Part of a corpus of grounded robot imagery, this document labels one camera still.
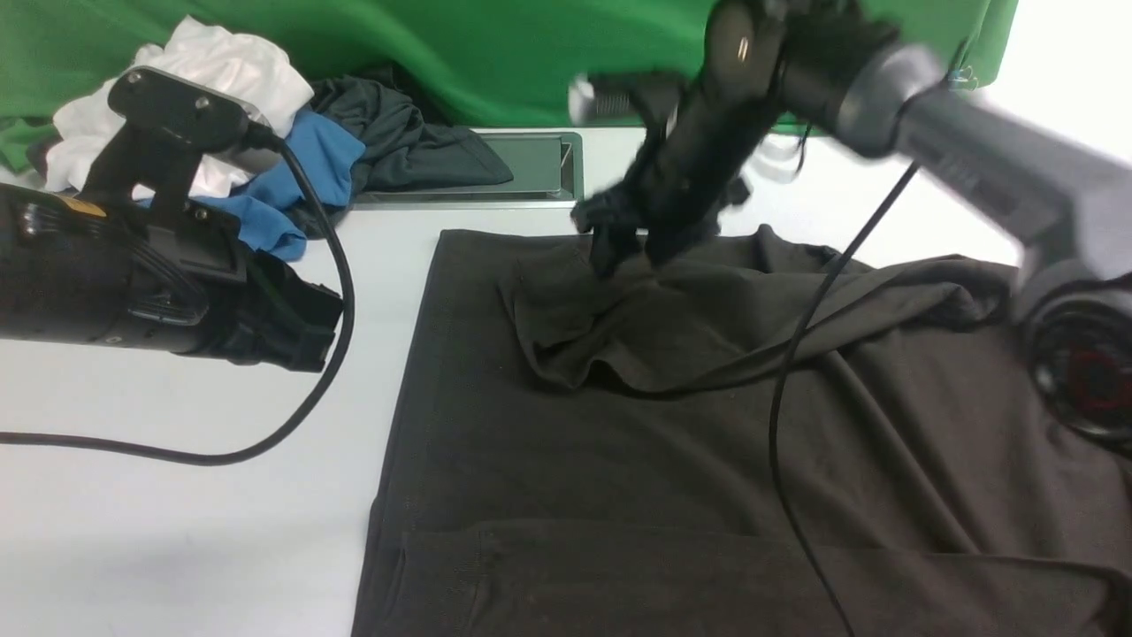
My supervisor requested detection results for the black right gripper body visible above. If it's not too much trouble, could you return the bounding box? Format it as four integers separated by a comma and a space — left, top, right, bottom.
571, 1, 787, 279

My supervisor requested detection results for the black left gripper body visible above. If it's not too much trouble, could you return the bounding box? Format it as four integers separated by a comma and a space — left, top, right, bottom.
146, 226, 344, 372

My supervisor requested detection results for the dark gray long-sleeve top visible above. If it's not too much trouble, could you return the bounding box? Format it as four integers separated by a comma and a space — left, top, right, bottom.
352, 226, 1131, 636

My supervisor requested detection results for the gray right robot arm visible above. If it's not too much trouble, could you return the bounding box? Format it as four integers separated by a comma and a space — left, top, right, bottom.
569, 1, 1131, 447

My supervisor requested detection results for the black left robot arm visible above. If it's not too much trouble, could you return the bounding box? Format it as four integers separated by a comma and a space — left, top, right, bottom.
3, 184, 345, 372

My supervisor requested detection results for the blue crumpled garment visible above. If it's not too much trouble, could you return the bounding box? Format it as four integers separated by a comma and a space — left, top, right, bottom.
137, 110, 368, 262

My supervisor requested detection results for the green backdrop cloth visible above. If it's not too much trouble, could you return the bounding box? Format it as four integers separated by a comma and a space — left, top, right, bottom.
0, 0, 1021, 174

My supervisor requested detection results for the white crumpled garment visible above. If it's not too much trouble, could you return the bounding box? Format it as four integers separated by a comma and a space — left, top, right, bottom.
44, 16, 314, 192

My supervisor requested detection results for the dark teal crumpled garment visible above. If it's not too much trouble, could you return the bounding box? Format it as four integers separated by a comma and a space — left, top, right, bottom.
288, 62, 514, 226

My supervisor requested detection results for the blue binder clip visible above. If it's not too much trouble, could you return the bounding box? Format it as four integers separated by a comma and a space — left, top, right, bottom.
945, 64, 980, 91

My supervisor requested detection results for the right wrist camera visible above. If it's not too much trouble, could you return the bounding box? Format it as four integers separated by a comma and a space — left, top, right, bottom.
567, 70, 689, 127

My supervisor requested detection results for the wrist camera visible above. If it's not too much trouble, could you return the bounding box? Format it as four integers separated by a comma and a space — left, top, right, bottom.
567, 70, 689, 127
80, 69, 284, 215

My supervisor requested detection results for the metal table cable hatch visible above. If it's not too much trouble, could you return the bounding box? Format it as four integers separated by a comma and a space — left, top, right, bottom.
355, 129, 584, 210

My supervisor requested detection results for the black left camera cable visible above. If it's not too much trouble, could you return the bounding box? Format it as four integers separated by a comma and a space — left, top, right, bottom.
0, 134, 355, 467

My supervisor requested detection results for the black camera cable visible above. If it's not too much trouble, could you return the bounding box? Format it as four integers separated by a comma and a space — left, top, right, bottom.
767, 160, 921, 637
0, 134, 355, 467

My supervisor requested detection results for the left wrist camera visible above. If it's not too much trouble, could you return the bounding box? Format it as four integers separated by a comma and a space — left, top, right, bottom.
80, 69, 284, 215

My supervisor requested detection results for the black right camera cable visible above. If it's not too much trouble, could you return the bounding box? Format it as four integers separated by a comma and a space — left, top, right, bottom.
767, 160, 921, 637

